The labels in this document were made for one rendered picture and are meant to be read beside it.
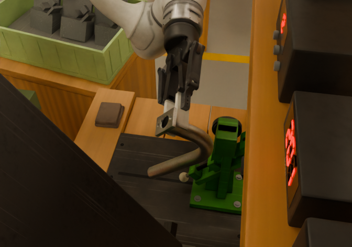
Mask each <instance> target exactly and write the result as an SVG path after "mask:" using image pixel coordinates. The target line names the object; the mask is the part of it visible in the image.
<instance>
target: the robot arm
mask: <svg viewBox="0 0 352 247"><path fill-rule="evenodd" d="M90 2H91V3H92V4H93V5H94V6H95V7H96V8H97V9H98V10H99V11H100V12H101V13H102V14H103V15H105V16H106V17H107V18H109V19H110V20H111V21H113V22H114V23H116V24H118V25H119V26H120V27H122V28H123V30H124V32H125V34H126V37H127V38H128V39H129V40H130V41H131V45H132V48H133V50H134V52H135V53H136V54H137V55H138V56H139V57H141V58H143V59H146V60H153V59H157V58H159V57H161V56H163V55H164V54H165V53H167V54H168V55H167V58H166V64H165V66H164V67H163V68H161V67H159V68H158V70H157V72H158V75H159V81H158V104H160V105H163V106H164V110H163V113H165V112H167V111H168V110H170V109H172V108H173V107H175V108H177V120H176V127H178V128H181V129H183V130H185V131H187V130H188V129H189V109H190V102H191V96H192V94H193V91H194V90H196V91H197V90H198V89H199V84H200V75H201V65H202V56H203V53H204V50H205V46H204V45H202V44H201V43H199V38H200V37H201V35H202V32H203V18H204V14H203V13H204V11H205V8H206V3H207V0H155V1H154V2H144V1H141V2H139V3H136V4H131V3H127V2H125V1H123V0H90ZM192 80H193V81H194V82H192ZM178 92H180V93H181V94H180V93H178Z"/></svg>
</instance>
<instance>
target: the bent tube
mask: <svg viewBox="0 0 352 247"><path fill-rule="evenodd" d="M176 120H177V108H175V107H173V108H172V109H170V110H168V111H167V112H165V113H164V114H162V115H161V116H159V117H157V123H156V133H155V136H156V137H159V136H161V135H163V134H165V133H166V132H169V133H172V134H174V135H176V136H179V137H181V138H184V139H187V140H189V141H192V142H194V143H195V144H197V145H198V146H199V148H198V149H196V150H194V151H191V152H189V153H186V154H183V155H181V156H178V157H176V158H173V159H170V160H167V161H165V162H162V163H160V164H157V165H154V166H152V167H150V168H149V169H148V171H147V172H148V176H149V177H150V178H152V179H154V178H157V177H161V176H164V175H167V174H170V173H172V172H175V171H178V170H181V169H184V168H187V167H189V166H192V165H196V164H199V163H201V162H203V161H205V160H206V159H208V158H209V157H210V156H211V154H212V152H213V149H214V144H213V141H212V139H211V137H210V136H209V135H208V134H207V133H206V132H205V131H203V130H202V129H200V128H198V127H196V126H193V125H191V124H189V129H188V130H187V131H185V130H183V129H181V128H178V127H176Z"/></svg>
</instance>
